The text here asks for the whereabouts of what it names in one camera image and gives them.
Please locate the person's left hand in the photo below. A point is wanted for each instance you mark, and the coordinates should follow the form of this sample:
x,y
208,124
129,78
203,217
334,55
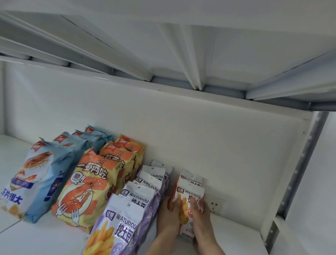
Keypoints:
x,y
168,220

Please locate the red white fries snack packet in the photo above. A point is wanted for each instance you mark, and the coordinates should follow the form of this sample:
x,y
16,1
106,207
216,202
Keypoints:
x,y
187,191
195,178

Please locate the person's right hand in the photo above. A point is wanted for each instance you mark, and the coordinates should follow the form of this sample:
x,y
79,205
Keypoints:
x,y
202,223

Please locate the orange yellow shrimp snack bag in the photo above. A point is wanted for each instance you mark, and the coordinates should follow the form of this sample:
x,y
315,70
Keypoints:
x,y
118,153
84,189
133,147

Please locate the person's right forearm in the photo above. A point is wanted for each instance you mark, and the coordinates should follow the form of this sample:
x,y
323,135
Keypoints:
x,y
208,247

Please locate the person's right thumb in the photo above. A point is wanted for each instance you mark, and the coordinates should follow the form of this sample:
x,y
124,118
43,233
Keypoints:
x,y
193,208

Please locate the perforated metal shelf upright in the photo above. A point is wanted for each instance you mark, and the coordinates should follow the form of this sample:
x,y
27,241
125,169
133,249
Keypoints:
x,y
301,168

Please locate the large blue shrimp chip bag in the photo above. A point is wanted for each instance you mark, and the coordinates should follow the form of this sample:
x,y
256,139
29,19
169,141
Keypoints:
x,y
36,178

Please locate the white metal shelf board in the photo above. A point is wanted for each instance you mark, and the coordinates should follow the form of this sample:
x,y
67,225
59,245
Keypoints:
x,y
168,39

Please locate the person's left thumb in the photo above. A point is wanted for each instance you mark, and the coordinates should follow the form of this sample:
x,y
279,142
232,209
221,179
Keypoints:
x,y
178,207

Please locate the person's left forearm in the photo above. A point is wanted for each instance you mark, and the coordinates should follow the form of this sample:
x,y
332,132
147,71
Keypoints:
x,y
162,245

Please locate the purple white fries snack packet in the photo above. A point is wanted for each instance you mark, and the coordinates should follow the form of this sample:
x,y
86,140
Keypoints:
x,y
162,165
115,223
152,181
139,194

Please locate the white wall socket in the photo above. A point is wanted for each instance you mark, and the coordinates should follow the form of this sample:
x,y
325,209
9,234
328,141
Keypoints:
x,y
216,205

